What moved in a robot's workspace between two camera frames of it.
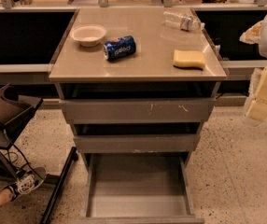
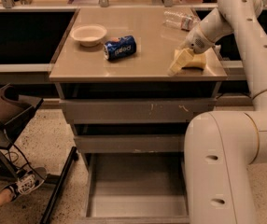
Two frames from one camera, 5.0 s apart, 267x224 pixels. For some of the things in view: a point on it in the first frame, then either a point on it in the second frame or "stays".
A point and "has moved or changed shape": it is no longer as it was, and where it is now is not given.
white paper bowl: (88, 35) stays
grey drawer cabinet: (138, 85) stays
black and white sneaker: (26, 181) stays
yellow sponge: (189, 59) has moved or changed shape
